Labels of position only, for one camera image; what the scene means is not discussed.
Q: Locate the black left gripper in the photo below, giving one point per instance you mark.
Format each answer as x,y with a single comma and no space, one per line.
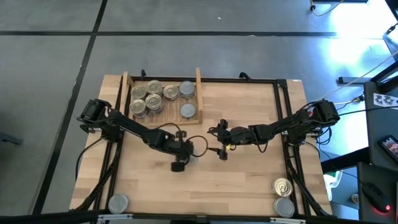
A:
182,150

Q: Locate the grey metal bracket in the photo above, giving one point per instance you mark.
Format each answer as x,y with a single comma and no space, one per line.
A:
287,220
115,217

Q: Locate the green tuna can silver lid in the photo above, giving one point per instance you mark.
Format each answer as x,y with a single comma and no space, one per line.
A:
186,89
187,111
283,207
118,203

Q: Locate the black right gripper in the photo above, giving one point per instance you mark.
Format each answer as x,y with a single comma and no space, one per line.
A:
239,137

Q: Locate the small round white cap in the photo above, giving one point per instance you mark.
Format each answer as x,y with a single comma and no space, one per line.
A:
354,198

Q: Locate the black computer mouse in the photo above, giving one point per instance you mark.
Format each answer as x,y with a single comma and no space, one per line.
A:
374,194

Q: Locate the white plastic bag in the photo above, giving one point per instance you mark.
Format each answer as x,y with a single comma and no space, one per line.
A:
332,186

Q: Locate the blue salmon can gold lid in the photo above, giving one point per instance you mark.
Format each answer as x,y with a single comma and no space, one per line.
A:
282,187
138,92
154,87
137,107
170,92
154,102

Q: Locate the printed white paper sheet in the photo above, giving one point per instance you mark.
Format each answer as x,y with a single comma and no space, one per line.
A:
385,100

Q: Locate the black aluminium table frame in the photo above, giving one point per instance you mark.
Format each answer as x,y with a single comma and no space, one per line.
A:
233,80

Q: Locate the wooden slatted shelf rack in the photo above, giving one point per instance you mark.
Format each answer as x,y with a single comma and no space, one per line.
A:
172,116

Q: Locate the dark grey desk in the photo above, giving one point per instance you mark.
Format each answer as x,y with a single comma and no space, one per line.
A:
382,124
388,177

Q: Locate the black smartphone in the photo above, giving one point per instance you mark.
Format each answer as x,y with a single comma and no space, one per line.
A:
388,146

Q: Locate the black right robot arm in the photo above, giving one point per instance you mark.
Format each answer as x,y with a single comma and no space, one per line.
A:
280,126

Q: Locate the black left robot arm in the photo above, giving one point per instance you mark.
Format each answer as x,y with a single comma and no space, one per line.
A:
130,124

